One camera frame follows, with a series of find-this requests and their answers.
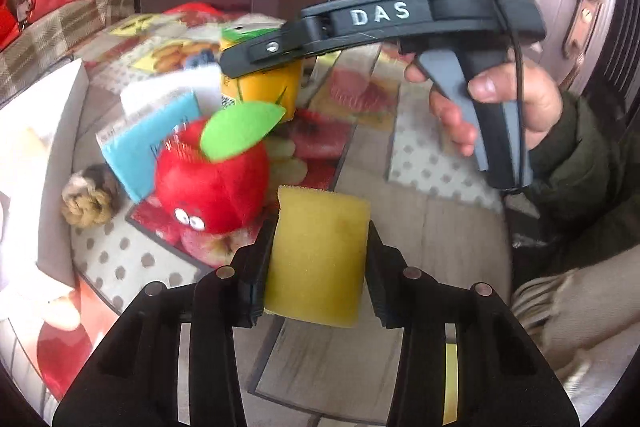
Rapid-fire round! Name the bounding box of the checked sofa cover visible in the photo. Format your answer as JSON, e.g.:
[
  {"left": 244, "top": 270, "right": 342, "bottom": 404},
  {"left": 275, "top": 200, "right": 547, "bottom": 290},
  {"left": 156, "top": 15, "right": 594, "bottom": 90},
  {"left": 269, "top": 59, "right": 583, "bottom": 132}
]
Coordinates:
[{"left": 0, "top": 0, "right": 136, "bottom": 104}]

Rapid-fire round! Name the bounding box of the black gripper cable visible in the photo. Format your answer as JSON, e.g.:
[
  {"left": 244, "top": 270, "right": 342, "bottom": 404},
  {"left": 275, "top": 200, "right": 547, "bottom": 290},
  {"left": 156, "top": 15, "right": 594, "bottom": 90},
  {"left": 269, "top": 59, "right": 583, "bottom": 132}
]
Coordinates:
[{"left": 484, "top": 0, "right": 526, "bottom": 195}]

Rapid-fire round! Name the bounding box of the white box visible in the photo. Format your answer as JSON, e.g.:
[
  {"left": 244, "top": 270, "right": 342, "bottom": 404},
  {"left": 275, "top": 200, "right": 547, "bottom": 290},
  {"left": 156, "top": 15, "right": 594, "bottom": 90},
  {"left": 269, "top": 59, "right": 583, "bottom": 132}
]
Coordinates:
[{"left": 0, "top": 58, "right": 90, "bottom": 334}]

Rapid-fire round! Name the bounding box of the fruit print tablecloth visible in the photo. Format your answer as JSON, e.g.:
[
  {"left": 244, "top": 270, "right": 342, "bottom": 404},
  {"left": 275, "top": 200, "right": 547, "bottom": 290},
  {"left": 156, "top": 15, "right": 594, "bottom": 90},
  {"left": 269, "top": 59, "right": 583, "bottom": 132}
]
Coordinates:
[{"left": 34, "top": 6, "right": 517, "bottom": 427}]

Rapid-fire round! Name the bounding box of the yellow sponge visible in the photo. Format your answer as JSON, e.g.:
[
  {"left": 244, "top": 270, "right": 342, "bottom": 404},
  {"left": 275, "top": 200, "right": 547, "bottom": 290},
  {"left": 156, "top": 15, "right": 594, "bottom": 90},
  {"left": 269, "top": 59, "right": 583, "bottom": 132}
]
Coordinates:
[{"left": 263, "top": 185, "right": 372, "bottom": 329}]

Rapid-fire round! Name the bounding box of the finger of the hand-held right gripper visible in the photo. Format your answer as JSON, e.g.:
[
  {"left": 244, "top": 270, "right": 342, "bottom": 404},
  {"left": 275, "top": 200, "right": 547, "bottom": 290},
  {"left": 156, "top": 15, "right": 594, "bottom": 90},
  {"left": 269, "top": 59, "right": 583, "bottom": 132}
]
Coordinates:
[{"left": 219, "top": 17, "right": 333, "bottom": 78}]

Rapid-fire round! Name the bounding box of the knotted rope toy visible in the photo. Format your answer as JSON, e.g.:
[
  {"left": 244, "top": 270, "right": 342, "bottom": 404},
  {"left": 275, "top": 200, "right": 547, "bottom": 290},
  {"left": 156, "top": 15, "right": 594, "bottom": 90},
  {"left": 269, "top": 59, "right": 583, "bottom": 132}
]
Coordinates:
[{"left": 60, "top": 164, "right": 121, "bottom": 228}]

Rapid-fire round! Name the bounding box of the white foam block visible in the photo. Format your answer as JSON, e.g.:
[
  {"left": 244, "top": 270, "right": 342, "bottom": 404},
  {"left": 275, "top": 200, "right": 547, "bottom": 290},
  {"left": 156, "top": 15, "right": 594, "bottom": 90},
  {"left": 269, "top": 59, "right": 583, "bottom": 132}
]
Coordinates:
[{"left": 120, "top": 63, "right": 224, "bottom": 118}]

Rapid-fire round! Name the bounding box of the person's beige clothing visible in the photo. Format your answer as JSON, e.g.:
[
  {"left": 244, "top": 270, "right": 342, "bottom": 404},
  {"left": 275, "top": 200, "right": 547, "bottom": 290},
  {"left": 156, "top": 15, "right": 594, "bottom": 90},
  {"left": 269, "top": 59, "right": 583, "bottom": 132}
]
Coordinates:
[{"left": 509, "top": 252, "right": 640, "bottom": 427}]

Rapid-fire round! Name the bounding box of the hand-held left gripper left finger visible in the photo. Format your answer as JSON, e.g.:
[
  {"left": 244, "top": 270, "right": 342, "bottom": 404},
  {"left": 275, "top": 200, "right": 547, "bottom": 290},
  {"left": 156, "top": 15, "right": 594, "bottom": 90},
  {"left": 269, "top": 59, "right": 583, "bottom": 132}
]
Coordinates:
[{"left": 52, "top": 218, "right": 275, "bottom": 427}]

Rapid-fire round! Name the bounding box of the blue sponge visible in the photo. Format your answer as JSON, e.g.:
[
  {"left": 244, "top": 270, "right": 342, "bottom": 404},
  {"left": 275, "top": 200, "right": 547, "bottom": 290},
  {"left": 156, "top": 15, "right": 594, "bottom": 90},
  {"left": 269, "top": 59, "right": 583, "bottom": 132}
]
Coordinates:
[{"left": 95, "top": 89, "right": 202, "bottom": 203}]

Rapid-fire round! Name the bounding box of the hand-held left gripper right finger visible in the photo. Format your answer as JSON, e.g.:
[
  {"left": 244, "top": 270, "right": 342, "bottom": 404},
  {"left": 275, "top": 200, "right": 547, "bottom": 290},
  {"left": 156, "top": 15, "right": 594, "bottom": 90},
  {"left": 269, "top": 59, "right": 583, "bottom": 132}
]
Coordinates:
[{"left": 366, "top": 221, "right": 582, "bottom": 427}]

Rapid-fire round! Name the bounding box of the person's right forearm green sleeve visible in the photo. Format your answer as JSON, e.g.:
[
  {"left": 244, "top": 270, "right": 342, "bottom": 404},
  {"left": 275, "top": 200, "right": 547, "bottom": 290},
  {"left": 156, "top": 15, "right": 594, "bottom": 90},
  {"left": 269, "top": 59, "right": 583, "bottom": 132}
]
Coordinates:
[{"left": 520, "top": 89, "right": 640, "bottom": 260}]

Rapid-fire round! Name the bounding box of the person's right hand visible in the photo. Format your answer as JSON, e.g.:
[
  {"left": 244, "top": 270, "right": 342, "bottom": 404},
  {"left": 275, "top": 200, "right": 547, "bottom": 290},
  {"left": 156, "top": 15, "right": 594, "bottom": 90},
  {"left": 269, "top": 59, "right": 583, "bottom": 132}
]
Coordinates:
[{"left": 403, "top": 54, "right": 563, "bottom": 158}]

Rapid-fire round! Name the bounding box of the red apple plush toy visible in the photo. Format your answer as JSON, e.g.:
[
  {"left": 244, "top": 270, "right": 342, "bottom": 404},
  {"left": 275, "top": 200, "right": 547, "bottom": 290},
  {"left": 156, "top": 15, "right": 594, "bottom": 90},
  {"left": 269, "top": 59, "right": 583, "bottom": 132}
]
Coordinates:
[{"left": 153, "top": 100, "right": 286, "bottom": 236}]

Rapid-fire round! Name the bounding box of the brass door handle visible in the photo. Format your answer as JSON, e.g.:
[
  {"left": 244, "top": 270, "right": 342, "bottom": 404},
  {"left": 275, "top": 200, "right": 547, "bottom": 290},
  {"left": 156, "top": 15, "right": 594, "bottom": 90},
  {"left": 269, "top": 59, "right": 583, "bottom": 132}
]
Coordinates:
[{"left": 561, "top": 0, "right": 607, "bottom": 61}]

